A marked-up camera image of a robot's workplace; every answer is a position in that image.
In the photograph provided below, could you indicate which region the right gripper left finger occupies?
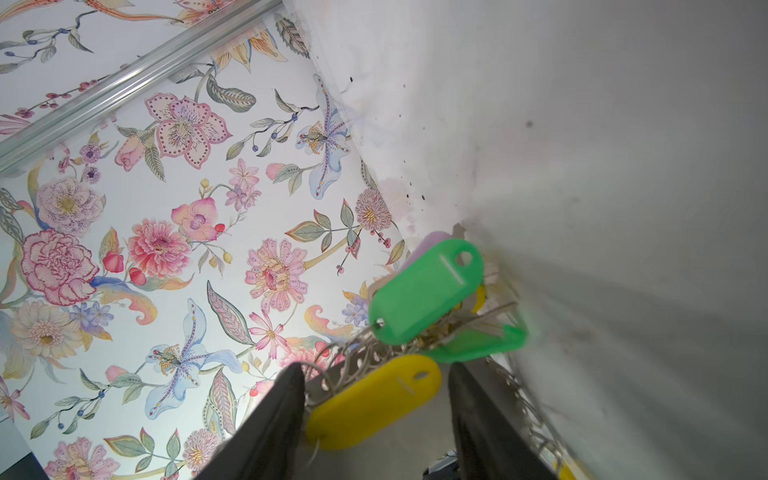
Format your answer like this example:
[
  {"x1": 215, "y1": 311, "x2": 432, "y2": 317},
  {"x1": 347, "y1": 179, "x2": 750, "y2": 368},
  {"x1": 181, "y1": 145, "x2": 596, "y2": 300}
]
[{"x1": 196, "y1": 363, "x2": 305, "y2": 480}]

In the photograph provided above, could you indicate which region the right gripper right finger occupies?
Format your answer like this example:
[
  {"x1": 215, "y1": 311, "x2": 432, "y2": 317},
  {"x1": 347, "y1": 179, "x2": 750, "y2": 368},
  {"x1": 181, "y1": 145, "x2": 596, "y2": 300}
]
[{"x1": 448, "y1": 364, "x2": 555, "y2": 480}]

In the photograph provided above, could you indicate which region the yellow key tag front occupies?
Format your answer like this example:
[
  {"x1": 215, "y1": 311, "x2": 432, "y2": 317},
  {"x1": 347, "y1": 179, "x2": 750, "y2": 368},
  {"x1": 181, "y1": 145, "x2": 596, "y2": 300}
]
[{"x1": 305, "y1": 355, "x2": 442, "y2": 451}]

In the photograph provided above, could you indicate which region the yellow key tag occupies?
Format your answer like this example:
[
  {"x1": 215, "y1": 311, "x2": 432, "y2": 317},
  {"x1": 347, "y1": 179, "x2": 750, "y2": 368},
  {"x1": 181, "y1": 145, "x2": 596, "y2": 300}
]
[
  {"x1": 454, "y1": 284, "x2": 487, "y2": 314},
  {"x1": 305, "y1": 355, "x2": 442, "y2": 451}
]

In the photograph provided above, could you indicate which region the dark green key tag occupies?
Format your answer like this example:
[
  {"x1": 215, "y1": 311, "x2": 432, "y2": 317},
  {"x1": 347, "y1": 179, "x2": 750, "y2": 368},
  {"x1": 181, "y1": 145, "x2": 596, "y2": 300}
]
[{"x1": 422, "y1": 325, "x2": 528, "y2": 364}]

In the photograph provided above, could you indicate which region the light green key tag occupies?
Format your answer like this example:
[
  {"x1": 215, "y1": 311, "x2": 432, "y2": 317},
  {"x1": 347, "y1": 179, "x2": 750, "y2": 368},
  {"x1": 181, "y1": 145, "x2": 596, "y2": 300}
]
[{"x1": 368, "y1": 239, "x2": 484, "y2": 345}]

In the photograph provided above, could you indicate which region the lilac key tag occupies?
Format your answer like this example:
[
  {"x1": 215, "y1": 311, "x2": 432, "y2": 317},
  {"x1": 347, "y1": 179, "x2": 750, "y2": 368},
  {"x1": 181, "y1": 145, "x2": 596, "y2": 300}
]
[{"x1": 400, "y1": 231, "x2": 452, "y2": 272}]

